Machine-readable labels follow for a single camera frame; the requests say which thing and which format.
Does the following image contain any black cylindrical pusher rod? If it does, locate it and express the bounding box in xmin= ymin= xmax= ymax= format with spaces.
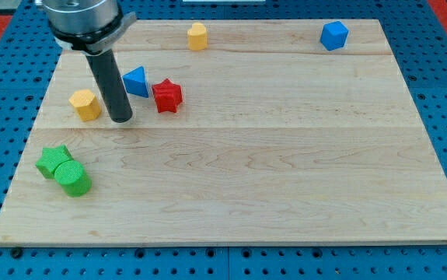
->
xmin=86 ymin=50 xmax=133 ymax=123

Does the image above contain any blue triangle block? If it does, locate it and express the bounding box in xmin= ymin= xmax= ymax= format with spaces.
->
xmin=123 ymin=66 xmax=148 ymax=98

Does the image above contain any red star block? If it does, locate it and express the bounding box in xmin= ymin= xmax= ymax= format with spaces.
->
xmin=152 ymin=79 xmax=183 ymax=113

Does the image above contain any green star block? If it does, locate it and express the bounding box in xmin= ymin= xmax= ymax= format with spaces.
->
xmin=35 ymin=145 xmax=73 ymax=179

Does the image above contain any yellow hexagon block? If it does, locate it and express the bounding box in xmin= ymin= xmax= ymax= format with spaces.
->
xmin=68 ymin=89 xmax=102 ymax=121

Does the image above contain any yellow heart block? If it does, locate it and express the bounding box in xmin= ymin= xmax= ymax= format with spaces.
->
xmin=187 ymin=22 xmax=208 ymax=51

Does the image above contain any green cylinder block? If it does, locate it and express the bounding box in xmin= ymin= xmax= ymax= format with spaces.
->
xmin=54 ymin=160 xmax=92 ymax=197

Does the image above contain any light wooden board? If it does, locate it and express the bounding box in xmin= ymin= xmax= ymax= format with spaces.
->
xmin=0 ymin=19 xmax=447 ymax=247

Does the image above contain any blue cube block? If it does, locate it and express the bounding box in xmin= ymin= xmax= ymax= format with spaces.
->
xmin=320 ymin=20 xmax=349 ymax=51

